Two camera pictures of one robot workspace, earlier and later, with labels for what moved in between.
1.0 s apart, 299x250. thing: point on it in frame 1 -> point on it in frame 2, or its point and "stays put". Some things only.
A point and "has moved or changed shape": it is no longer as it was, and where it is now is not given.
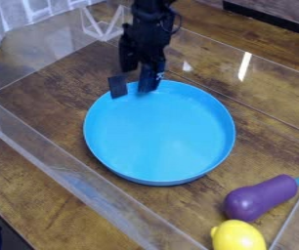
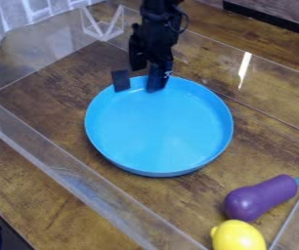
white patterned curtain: [6, 15] stays put
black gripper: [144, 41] -> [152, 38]
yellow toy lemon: [233, 234] stays put
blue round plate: [160, 138] has moved or changed shape
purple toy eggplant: [248, 202] stays put
